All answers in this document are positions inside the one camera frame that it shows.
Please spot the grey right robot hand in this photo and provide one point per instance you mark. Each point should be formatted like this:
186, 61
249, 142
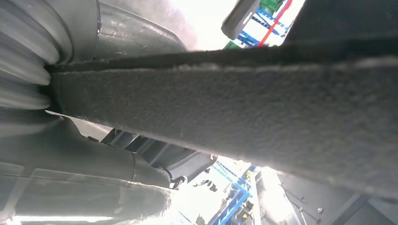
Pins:
62, 155

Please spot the stainless steel workbench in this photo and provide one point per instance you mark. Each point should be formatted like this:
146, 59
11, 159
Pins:
311, 202

